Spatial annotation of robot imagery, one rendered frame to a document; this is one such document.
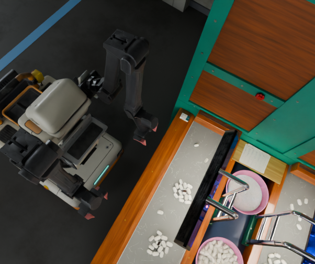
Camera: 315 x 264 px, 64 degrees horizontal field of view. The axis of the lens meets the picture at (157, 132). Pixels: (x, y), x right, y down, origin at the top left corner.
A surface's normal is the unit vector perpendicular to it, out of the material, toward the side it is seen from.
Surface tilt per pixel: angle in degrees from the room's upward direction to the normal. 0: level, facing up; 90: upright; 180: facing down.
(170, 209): 0
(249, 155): 0
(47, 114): 43
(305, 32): 90
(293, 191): 0
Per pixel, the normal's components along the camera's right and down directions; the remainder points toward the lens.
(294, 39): -0.48, 0.80
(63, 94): 0.65, 0.09
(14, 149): -0.08, -0.48
